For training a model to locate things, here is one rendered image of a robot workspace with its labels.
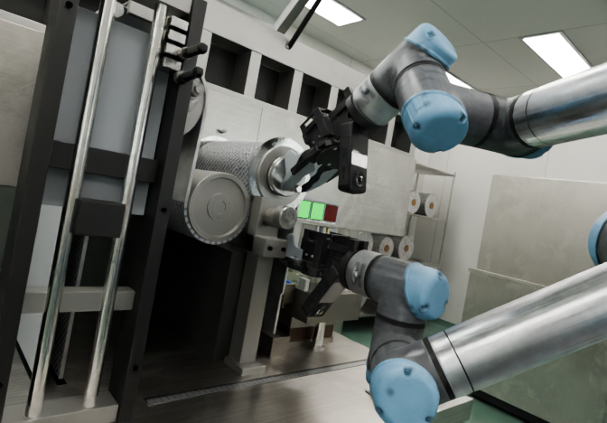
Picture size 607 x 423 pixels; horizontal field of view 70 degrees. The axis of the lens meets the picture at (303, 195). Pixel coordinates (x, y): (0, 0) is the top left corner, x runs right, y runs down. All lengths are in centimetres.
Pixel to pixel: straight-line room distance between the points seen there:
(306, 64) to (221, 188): 65
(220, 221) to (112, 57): 33
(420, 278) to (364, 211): 89
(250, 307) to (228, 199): 19
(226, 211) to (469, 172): 509
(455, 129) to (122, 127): 41
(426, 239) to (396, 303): 525
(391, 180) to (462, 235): 409
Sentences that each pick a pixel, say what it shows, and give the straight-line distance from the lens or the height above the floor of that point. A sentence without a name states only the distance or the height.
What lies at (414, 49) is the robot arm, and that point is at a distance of 66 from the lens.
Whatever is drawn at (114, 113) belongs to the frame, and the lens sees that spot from 58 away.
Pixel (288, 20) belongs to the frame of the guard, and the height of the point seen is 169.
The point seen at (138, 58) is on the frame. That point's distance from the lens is 60.
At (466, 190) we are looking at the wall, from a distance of 571.
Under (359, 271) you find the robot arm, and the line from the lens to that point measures 71.
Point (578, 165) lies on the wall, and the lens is 531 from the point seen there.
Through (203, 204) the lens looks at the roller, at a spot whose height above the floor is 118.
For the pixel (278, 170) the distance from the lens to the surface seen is 80.
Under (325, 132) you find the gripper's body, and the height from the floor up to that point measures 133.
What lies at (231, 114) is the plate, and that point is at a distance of 115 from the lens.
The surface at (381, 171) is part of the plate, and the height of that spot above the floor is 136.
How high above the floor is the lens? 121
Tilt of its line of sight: 1 degrees up
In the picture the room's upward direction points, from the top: 10 degrees clockwise
